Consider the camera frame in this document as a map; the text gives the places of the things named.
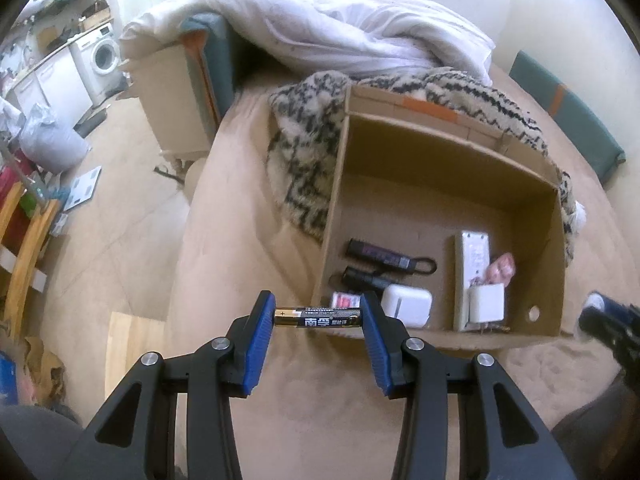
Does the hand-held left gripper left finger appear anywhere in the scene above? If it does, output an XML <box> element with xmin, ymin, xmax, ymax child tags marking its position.
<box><xmin>65</xmin><ymin>290</ymin><xmax>277</xmax><ymax>480</ymax></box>

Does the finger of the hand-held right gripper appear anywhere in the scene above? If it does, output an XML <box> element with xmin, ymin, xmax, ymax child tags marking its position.
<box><xmin>586</xmin><ymin>291</ymin><xmax>640</xmax><ymax>328</ymax></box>
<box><xmin>578</xmin><ymin>308</ymin><xmax>640</xmax><ymax>356</ymax></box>

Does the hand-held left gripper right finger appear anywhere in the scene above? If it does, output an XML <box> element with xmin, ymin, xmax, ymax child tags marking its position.
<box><xmin>360</xmin><ymin>291</ymin><xmax>576</xmax><ymax>480</ymax></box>

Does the white earbuds case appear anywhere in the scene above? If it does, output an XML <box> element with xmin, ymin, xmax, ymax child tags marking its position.
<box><xmin>381</xmin><ymin>283</ymin><xmax>433</xmax><ymax>329</ymax></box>

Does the black and gold battery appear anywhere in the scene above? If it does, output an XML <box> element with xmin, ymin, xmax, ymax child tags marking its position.
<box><xmin>272</xmin><ymin>306</ymin><xmax>364</xmax><ymax>328</ymax></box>

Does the small black flashlight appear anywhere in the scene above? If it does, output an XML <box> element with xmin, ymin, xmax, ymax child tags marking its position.
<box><xmin>342</xmin><ymin>266</ymin><xmax>391</xmax><ymax>293</ymax></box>

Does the black flashlight with strap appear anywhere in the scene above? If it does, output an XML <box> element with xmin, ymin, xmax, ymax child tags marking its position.
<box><xmin>346</xmin><ymin>238</ymin><xmax>438</xmax><ymax>276</ymax></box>

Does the white charger adapter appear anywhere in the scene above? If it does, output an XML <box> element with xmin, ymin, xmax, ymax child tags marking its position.
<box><xmin>467</xmin><ymin>282</ymin><xmax>506</xmax><ymax>322</ymax></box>

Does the white remote control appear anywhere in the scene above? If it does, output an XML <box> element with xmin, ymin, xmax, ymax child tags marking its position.
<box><xmin>453</xmin><ymin>230</ymin><xmax>491</xmax><ymax>332</ymax></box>

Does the brown cardboard box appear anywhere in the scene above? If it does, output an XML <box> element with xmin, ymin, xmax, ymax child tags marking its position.
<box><xmin>311</xmin><ymin>84</ymin><xmax>568</xmax><ymax>351</ymax></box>

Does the person's leg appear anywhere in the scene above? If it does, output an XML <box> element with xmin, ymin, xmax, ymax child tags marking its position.
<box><xmin>0</xmin><ymin>405</ymin><xmax>83</xmax><ymax>480</ymax></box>
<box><xmin>550</xmin><ymin>375</ymin><xmax>640</xmax><ymax>480</ymax></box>

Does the light wooden board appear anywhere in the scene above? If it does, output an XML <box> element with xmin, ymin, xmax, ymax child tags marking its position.
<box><xmin>105</xmin><ymin>311</ymin><xmax>168</xmax><ymax>401</ymax></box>

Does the black and white knitted blanket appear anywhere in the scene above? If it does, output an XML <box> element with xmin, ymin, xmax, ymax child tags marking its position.
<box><xmin>265</xmin><ymin>67</ymin><xmax>588</xmax><ymax>261</ymax></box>

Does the teal cushion with orange stripe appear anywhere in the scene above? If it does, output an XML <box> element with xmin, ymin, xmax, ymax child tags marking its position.
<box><xmin>510</xmin><ymin>50</ymin><xmax>627</xmax><ymax>186</ymax></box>
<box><xmin>179</xmin><ymin>12</ymin><xmax>251</xmax><ymax>128</ymax></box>

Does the white bathroom scale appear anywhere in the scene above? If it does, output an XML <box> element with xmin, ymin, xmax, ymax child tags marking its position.
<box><xmin>64</xmin><ymin>166</ymin><xmax>102</xmax><ymax>211</ymax></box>

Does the wooden chair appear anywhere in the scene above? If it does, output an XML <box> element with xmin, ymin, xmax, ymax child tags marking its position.
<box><xmin>0</xmin><ymin>180</ymin><xmax>61</xmax><ymax>341</ymax></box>

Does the red bag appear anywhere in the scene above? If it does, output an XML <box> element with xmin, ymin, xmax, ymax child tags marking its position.
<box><xmin>0</xmin><ymin>167</ymin><xmax>31</xmax><ymax>251</ymax></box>

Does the grey plastic bag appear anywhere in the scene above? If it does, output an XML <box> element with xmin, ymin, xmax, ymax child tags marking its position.
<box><xmin>20</xmin><ymin>105</ymin><xmax>92</xmax><ymax>173</ymax></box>

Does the white duvet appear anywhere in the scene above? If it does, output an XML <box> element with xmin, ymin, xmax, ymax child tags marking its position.
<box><xmin>120</xmin><ymin>0</ymin><xmax>496</xmax><ymax>86</ymax></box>

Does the white washing machine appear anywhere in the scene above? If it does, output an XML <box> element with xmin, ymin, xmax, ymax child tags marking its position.
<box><xmin>70</xmin><ymin>24</ymin><xmax>126</xmax><ymax>103</ymax></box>

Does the white kitchen cabinet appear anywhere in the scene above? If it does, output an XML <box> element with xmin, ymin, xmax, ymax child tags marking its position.
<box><xmin>10</xmin><ymin>50</ymin><xmax>96</xmax><ymax>126</ymax></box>

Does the beige bed frame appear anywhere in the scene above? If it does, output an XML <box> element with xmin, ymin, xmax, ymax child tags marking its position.
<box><xmin>122</xmin><ymin>42</ymin><xmax>216</xmax><ymax>161</ymax></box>

